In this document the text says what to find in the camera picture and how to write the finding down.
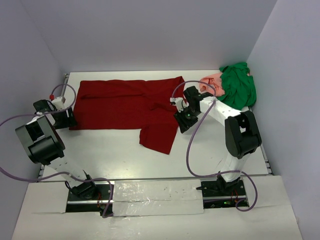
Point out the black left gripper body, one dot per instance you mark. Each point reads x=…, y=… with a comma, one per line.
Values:
x=63, y=121

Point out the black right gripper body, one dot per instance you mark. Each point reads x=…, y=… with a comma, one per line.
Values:
x=187, y=117

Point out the red t shirt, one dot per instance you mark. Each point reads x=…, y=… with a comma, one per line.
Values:
x=129, y=105

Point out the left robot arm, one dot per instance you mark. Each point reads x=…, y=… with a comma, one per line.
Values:
x=43, y=145

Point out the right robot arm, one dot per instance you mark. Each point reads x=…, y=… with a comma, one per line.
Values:
x=242, y=135

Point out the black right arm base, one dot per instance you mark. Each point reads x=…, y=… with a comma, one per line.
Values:
x=217, y=195

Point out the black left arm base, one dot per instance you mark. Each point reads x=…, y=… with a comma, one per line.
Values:
x=89, y=197

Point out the pink t shirt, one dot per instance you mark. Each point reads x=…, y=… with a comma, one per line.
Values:
x=212, y=86

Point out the green t shirt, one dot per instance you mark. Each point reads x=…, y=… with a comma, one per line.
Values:
x=242, y=67

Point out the white taped cover plate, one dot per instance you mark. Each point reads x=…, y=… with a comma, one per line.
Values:
x=157, y=198

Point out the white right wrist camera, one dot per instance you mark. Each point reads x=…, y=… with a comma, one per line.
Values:
x=179, y=103

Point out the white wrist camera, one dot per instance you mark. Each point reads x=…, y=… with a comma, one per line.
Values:
x=58, y=102
x=179, y=103

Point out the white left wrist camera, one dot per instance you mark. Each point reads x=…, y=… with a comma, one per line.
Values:
x=58, y=102

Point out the aluminium table frame rail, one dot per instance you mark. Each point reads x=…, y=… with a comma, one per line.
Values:
x=258, y=163

